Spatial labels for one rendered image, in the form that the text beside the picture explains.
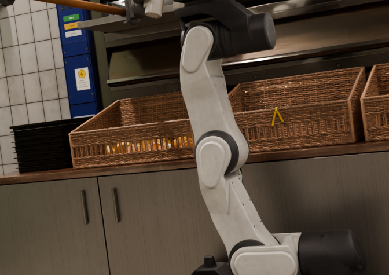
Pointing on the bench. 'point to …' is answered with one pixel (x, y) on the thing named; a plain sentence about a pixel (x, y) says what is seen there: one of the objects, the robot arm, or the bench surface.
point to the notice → (82, 79)
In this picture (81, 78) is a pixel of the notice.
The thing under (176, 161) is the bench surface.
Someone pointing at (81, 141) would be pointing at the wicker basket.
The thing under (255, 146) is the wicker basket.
